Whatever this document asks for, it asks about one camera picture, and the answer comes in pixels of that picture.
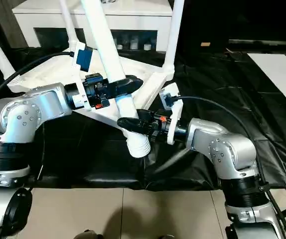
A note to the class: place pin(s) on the white plastic table top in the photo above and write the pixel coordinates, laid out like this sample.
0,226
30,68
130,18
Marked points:
53,69

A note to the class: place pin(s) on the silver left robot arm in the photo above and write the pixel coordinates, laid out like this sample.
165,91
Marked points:
33,104

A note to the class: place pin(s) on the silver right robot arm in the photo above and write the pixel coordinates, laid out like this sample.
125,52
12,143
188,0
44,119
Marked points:
220,149

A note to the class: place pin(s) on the white jar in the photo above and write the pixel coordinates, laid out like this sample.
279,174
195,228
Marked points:
133,44

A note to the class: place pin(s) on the white mug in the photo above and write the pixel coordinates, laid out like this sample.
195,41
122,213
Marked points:
147,46

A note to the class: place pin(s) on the white sideboard cabinet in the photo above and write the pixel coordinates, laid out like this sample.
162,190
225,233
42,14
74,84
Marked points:
133,20

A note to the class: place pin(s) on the black work mat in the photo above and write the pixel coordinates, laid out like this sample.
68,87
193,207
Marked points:
232,99

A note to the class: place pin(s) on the yellow label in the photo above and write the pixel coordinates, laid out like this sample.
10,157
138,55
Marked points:
205,44

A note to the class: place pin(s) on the grey curtain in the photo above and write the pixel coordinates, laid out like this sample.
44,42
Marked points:
6,25

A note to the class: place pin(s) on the white furniture panel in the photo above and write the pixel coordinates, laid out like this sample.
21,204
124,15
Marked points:
282,74

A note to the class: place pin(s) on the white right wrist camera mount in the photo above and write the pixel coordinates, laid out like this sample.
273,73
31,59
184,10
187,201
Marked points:
175,109

